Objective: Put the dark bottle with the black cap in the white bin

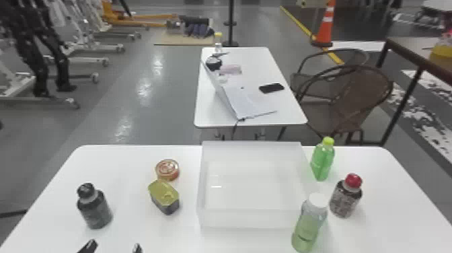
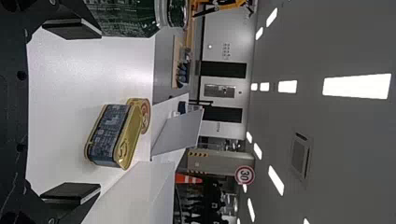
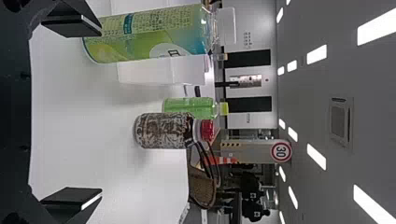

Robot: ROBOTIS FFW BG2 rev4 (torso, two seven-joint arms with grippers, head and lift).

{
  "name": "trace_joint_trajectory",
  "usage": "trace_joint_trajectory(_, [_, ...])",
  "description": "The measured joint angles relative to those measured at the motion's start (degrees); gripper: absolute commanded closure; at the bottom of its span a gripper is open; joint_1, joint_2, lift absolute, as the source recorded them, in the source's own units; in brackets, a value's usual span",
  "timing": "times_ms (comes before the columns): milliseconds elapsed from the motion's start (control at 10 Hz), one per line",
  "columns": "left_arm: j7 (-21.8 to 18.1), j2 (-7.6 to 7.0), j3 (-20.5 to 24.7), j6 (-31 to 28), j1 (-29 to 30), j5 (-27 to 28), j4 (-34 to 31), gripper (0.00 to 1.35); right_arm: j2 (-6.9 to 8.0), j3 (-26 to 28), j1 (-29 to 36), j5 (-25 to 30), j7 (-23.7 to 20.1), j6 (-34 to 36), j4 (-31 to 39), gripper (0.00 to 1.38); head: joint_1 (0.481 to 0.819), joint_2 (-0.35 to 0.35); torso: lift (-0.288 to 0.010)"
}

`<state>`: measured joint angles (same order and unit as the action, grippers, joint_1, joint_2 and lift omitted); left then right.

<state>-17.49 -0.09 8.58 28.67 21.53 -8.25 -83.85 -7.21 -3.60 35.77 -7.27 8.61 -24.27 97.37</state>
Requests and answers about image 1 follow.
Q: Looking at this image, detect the black bottle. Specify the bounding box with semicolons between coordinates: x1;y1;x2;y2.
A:
76;182;114;229

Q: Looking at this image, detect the yellow can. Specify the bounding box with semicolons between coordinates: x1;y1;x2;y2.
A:
147;178;180;216

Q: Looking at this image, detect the red can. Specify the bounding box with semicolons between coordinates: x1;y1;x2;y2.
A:
155;158;180;182

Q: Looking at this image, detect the clear box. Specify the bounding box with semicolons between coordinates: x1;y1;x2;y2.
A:
196;140;312;229

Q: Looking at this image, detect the green bottle with white cap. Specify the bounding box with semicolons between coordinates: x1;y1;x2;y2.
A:
291;192;329;253

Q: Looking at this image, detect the white laptop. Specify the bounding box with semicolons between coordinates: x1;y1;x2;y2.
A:
202;60;278;121

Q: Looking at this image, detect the black phone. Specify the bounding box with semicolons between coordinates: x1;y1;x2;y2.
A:
258;82;286;95

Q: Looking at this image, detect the white side table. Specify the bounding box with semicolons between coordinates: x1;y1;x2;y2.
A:
193;46;309;142

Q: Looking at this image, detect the dark bottle with red cap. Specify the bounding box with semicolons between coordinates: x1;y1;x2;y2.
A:
329;172;363;219

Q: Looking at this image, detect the clear bottle with yellow cap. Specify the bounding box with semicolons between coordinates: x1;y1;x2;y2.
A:
213;32;225;55

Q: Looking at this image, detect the orange pallet jack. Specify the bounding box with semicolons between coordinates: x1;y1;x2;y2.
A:
101;0;180;29

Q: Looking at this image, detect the orange cone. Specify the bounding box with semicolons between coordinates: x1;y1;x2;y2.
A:
310;0;336;48

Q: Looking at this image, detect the dark side table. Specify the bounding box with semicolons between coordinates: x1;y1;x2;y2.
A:
375;36;452;148

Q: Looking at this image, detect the black post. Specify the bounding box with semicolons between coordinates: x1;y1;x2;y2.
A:
223;0;240;48

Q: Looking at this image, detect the brown wire chair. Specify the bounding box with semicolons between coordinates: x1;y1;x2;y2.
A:
289;48;371;104
295;64;395;146

